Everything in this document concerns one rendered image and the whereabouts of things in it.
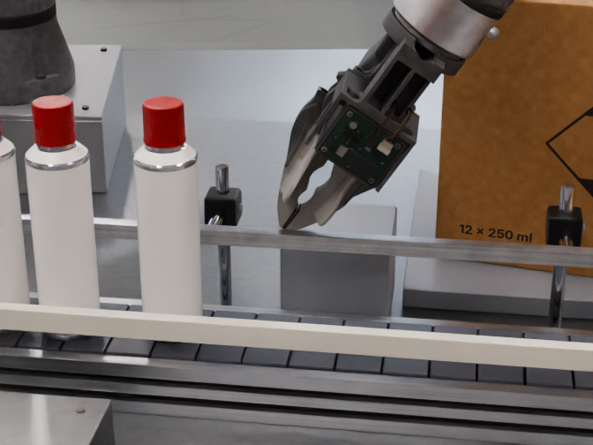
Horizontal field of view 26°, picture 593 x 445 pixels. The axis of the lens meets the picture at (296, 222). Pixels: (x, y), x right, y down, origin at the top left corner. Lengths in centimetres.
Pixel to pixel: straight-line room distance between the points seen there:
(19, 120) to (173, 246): 48
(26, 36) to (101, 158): 16
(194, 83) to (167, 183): 85
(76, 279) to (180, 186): 12
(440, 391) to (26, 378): 34
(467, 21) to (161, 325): 34
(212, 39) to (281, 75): 305
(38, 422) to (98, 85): 64
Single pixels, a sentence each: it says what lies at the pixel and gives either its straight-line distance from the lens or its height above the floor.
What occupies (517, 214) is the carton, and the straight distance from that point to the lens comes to 127.
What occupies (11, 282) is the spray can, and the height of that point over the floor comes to 93.
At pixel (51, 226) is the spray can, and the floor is 99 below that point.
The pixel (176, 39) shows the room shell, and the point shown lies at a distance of 494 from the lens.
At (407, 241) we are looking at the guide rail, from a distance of 107.
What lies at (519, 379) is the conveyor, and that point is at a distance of 105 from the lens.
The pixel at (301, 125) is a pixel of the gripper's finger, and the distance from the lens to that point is 106.
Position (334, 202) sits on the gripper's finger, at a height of 100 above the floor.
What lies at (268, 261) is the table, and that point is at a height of 83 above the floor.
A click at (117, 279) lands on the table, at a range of 131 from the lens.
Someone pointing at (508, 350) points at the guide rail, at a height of 91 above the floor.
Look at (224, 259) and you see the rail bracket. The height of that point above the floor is 91.
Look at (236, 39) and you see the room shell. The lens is 493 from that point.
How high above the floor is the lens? 143
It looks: 25 degrees down
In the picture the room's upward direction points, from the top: straight up
